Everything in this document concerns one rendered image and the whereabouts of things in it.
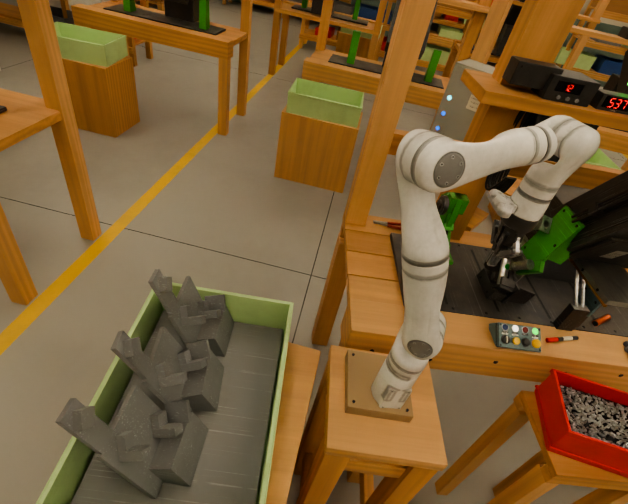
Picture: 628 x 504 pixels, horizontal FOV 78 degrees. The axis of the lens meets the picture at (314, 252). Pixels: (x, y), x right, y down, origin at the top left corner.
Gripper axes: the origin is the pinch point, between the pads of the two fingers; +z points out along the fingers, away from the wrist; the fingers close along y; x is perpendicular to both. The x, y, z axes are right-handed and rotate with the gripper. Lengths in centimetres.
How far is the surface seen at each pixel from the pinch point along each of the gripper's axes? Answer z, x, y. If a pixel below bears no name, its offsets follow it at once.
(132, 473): 36, 74, -43
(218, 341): 39, 65, -6
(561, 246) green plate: 11.7, -38.9, 28.1
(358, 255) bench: 42, 21, 45
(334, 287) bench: 82, 22, 65
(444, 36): 59, -180, 714
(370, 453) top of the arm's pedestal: 45, 21, -30
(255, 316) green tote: 42, 56, 7
